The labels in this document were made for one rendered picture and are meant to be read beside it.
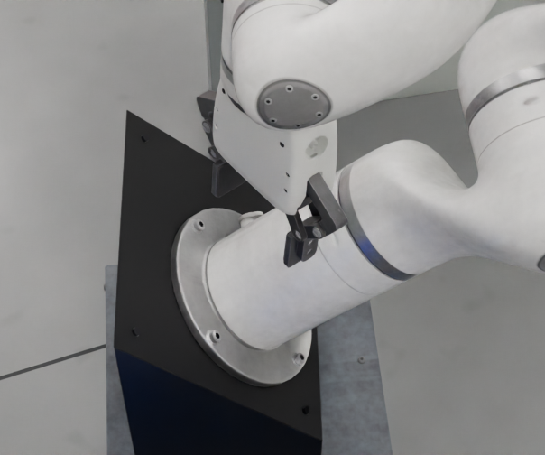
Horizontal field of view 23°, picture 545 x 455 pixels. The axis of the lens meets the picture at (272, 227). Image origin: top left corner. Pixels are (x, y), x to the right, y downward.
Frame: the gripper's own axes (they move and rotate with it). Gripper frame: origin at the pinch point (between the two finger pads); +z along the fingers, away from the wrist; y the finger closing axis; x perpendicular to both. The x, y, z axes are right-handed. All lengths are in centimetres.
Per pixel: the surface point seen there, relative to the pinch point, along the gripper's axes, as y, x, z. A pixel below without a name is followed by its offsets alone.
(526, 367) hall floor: 14, -87, 124
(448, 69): 74, -123, 114
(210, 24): 98, -76, 93
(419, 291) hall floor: 40, -84, 125
